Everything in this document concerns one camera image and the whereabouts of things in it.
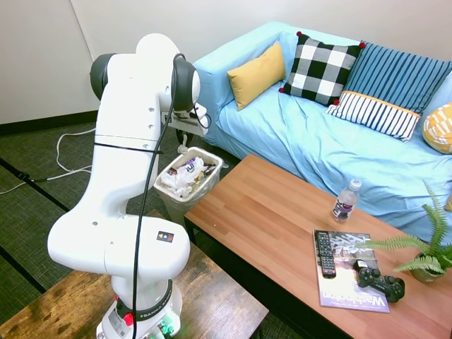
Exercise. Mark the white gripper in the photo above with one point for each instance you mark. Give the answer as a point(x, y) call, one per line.
point(192, 126)

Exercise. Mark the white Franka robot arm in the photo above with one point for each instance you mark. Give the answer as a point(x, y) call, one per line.
point(120, 159)

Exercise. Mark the crumpled white paper trash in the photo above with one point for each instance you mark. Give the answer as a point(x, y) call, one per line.
point(174, 185)

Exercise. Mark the white trash bin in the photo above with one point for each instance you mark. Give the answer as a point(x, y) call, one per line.
point(176, 212)

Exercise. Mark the white wrapper with purple print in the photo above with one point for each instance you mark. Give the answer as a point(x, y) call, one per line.
point(189, 171)

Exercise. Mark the brown food wrapper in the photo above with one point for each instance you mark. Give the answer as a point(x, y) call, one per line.
point(209, 169)

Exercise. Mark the plain yellow pillow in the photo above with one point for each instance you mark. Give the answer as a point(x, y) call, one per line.
point(256, 76)

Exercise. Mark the reddish wood coffee table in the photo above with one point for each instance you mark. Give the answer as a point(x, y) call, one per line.
point(268, 229)

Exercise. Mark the black white checkered pillow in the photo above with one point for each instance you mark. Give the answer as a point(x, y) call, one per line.
point(318, 70)

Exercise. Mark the light blue covered sofa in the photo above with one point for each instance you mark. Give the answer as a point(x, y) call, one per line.
point(335, 152)

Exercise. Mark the rustic wood robot table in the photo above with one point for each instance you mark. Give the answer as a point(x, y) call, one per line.
point(219, 300)

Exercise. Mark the clear bottle with purple label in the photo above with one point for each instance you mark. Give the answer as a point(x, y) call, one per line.
point(344, 205)

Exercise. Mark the black TV remote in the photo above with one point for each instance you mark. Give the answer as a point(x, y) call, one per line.
point(325, 254)

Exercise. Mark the white navy striped pillow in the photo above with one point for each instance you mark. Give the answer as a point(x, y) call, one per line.
point(374, 114)

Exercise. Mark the small black plastic box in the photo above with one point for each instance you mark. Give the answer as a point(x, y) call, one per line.
point(360, 265)

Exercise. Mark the blue striped pillow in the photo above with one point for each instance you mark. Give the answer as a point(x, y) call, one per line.
point(395, 74)

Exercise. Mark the magazine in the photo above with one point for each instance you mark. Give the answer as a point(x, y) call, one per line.
point(349, 300)

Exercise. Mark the black game controller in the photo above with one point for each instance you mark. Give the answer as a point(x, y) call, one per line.
point(379, 282)

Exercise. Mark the orange white patterned pillow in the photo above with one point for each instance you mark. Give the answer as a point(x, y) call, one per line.
point(439, 129)

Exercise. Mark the green fern plant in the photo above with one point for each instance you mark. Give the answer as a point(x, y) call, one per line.
point(438, 219)

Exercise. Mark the grey plant pot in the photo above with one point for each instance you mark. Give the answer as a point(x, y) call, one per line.
point(423, 276)

